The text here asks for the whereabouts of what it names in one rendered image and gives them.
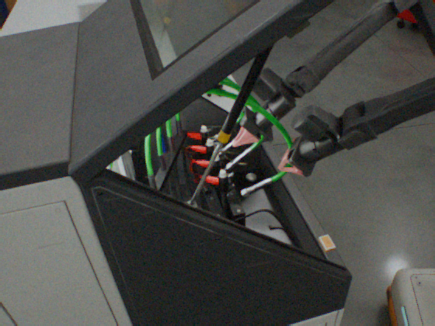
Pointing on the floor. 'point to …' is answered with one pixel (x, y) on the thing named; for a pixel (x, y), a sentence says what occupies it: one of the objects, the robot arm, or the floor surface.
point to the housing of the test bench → (46, 181)
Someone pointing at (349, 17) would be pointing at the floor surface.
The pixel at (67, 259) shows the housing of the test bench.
